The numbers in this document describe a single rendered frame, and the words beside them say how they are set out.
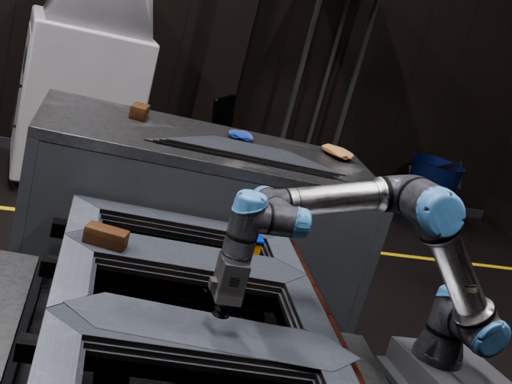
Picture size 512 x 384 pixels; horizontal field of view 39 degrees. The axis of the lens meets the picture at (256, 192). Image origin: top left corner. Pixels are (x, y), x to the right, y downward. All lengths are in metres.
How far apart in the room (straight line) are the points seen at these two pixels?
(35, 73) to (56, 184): 2.16
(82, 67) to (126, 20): 0.39
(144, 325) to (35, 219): 0.90
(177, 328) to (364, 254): 1.11
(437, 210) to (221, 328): 0.60
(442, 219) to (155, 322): 0.74
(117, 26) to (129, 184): 2.26
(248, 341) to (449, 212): 0.58
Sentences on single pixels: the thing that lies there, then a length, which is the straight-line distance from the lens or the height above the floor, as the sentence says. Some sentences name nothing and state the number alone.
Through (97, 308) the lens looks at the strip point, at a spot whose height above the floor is 0.86.
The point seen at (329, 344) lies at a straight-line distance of 1.89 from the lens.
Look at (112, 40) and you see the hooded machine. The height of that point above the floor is 1.06.
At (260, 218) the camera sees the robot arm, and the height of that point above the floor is 1.18.
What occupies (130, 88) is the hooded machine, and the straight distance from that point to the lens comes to 4.65.
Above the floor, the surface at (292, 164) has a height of 1.07.
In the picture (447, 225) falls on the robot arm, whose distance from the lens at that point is 1.83.
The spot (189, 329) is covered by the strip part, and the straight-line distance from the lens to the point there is 1.77.
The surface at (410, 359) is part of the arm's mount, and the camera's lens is 2.24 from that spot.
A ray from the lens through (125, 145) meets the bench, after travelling 2.43.
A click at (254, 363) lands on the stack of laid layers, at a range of 1.74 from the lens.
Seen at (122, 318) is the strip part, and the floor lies 0.86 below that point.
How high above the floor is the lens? 1.71
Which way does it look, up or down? 17 degrees down
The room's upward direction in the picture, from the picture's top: 15 degrees clockwise
